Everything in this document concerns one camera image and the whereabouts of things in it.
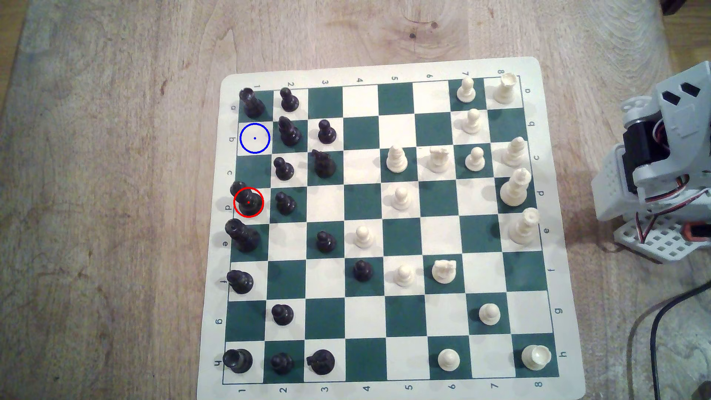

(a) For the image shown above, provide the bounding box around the black rook chess piece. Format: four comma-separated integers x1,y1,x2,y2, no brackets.
238,88,266,119
223,348,254,374

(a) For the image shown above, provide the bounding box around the thick black power cable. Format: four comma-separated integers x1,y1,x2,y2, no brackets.
649,280,711,400

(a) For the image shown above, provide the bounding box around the white bishop chess piece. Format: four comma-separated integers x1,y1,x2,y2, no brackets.
386,145,409,173
503,137,527,168

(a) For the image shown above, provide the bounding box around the black knight chess piece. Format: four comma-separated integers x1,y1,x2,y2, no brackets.
307,349,336,376
311,149,337,179

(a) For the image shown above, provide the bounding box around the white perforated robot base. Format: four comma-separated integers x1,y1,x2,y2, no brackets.
614,214,711,263

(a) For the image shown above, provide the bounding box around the white queen chess piece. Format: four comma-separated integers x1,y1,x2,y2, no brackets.
499,167,533,207

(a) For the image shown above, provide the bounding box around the orange black clamp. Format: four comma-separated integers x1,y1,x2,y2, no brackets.
683,221,711,242

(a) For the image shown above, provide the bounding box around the white rook chess piece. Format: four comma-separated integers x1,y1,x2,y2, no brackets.
493,74,518,104
521,344,553,372

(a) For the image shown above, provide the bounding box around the black king chess piece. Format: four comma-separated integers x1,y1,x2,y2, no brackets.
224,218,261,253

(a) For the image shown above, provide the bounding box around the black bishop chess piece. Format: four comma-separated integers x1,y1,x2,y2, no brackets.
277,116,303,147
227,270,255,294

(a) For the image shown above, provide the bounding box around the white king chess piece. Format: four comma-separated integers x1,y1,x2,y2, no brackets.
508,207,541,246

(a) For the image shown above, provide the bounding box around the white knight chess piece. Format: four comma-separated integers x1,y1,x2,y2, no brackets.
427,146,451,173
431,259,458,285

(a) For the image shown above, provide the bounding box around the green white chess board mat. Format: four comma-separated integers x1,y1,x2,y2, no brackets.
196,57,587,400

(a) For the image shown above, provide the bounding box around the black queen chess piece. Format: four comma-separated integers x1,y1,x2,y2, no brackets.
230,180,264,219

